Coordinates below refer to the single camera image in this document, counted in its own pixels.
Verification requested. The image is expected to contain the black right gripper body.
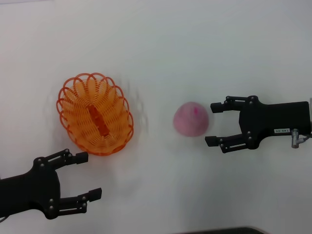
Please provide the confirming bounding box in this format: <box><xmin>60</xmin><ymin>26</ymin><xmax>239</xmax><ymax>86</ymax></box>
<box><xmin>238</xmin><ymin>95</ymin><xmax>311</xmax><ymax>150</ymax></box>

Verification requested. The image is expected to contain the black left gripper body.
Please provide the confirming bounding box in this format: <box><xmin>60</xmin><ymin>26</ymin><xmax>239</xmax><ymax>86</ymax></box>
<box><xmin>0</xmin><ymin>156</ymin><xmax>61</xmax><ymax>220</ymax></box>

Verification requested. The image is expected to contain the pink peach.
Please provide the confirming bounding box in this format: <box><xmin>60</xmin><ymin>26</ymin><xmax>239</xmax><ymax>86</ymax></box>
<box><xmin>173</xmin><ymin>101</ymin><xmax>210</xmax><ymax>137</ymax></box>

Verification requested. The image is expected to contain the orange plastic wire basket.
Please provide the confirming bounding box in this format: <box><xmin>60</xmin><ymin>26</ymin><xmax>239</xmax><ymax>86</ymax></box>
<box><xmin>56</xmin><ymin>72</ymin><xmax>135</xmax><ymax>156</ymax></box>

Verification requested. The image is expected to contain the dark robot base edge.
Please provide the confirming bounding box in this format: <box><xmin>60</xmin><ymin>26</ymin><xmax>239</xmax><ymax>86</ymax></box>
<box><xmin>177</xmin><ymin>226</ymin><xmax>266</xmax><ymax>234</ymax></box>

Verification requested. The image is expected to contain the silver angled cable connector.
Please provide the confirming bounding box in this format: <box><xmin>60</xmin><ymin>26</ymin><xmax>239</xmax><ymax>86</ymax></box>
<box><xmin>290</xmin><ymin>128</ymin><xmax>312</xmax><ymax>149</ymax></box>

